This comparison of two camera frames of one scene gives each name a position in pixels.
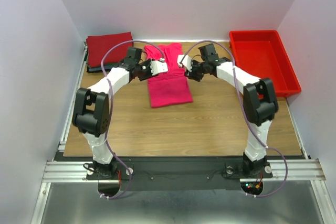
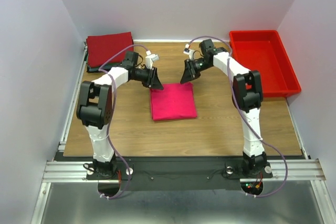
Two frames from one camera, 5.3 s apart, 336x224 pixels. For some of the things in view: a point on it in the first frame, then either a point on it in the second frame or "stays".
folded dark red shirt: [97, 46] stays
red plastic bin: [261, 53] stays
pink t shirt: [171, 87] → [175, 101]
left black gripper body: [144, 70] stays
